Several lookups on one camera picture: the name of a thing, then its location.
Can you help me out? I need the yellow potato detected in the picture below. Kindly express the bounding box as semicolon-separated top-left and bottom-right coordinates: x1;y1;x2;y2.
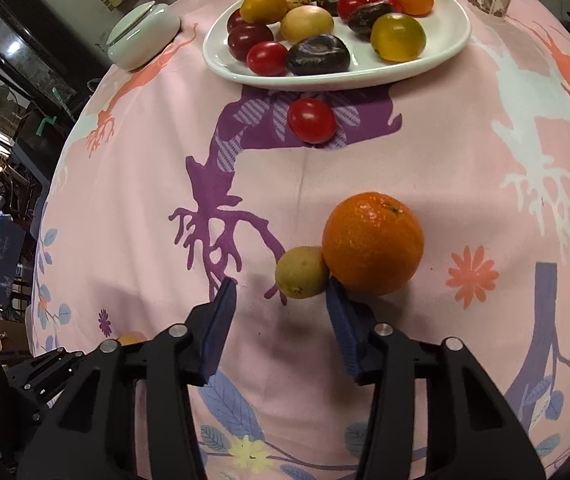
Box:
280;6;335;45

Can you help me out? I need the dark framed mirror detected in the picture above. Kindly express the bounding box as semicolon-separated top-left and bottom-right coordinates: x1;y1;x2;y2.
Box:
0;0;116;106

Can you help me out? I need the pink printed tablecloth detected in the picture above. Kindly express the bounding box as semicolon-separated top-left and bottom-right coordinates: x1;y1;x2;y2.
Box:
30;0;570;480

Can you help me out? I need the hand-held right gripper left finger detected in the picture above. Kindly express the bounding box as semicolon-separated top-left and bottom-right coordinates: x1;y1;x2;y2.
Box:
17;277;238;480

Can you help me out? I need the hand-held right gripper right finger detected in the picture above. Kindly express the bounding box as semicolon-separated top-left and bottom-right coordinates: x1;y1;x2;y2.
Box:
325;277;548;480

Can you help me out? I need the orange tomato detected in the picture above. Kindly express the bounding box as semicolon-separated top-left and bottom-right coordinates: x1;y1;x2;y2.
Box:
240;0;289;25

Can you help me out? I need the dark water chestnut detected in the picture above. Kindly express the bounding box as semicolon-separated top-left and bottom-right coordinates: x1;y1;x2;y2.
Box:
347;2;394;41
316;0;353;16
286;34;351;76

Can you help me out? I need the white oval plate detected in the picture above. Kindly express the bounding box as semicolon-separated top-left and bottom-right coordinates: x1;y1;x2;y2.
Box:
202;0;472;92

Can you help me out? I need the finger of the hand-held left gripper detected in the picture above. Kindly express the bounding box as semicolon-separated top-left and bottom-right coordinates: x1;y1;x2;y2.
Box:
5;349;88;386
22;380;73;421

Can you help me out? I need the yellow-green tomato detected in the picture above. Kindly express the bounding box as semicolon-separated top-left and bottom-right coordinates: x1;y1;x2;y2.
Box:
370;12;426;63

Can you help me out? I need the white lidded ceramic bowl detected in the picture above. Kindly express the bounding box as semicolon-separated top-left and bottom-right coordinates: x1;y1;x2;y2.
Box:
107;1;182;72

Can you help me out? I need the blue chair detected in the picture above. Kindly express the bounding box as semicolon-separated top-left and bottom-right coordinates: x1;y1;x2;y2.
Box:
0;220;28;301

